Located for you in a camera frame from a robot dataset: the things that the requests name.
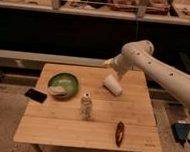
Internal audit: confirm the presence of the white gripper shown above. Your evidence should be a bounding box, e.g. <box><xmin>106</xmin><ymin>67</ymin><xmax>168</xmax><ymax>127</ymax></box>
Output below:
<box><xmin>103</xmin><ymin>55</ymin><xmax>127</xmax><ymax>81</ymax></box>

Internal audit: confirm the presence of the green ceramic bowl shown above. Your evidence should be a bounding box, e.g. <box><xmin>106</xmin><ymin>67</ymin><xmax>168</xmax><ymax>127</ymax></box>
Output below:
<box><xmin>47</xmin><ymin>72</ymin><xmax>79</xmax><ymax>99</ymax></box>

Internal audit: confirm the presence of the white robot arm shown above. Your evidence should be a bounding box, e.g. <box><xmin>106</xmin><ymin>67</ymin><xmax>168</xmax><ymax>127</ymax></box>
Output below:
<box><xmin>104</xmin><ymin>40</ymin><xmax>190</xmax><ymax>152</ymax></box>

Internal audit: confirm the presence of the white cloth in bowl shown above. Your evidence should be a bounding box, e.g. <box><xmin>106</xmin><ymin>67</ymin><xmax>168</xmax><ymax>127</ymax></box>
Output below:
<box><xmin>48</xmin><ymin>86</ymin><xmax>67</xmax><ymax>97</ymax></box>

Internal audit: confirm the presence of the white paper cup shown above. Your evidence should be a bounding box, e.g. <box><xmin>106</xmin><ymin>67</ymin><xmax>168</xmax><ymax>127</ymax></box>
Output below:
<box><xmin>102</xmin><ymin>74</ymin><xmax>123</xmax><ymax>96</ymax></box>

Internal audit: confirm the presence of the clear plastic bottle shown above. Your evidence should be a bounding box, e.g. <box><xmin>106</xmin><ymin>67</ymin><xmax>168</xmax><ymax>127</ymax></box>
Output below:
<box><xmin>80</xmin><ymin>93</ymin><xmax>93</xmax><ymax>120</ymax></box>

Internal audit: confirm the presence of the wooden table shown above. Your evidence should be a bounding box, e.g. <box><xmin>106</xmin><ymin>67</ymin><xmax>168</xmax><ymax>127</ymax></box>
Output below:
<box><xmin>14</xmin><ymin>63</ymin><xmax>162</xmax><ymax>152</ymax></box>

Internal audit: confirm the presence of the black smartphone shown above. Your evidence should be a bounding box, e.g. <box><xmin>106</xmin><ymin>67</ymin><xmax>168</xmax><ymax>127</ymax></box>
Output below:
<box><xmin>25</xmin><ymin>89</ymin><xmax>48</xmax><ymax>103</ymax></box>

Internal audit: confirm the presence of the black box on floor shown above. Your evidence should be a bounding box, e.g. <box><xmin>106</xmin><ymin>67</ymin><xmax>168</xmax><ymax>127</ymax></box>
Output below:
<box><xmin>171</xmin><ymin>123</ymin><xmax>190</xmax><ymax>144</ymax></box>

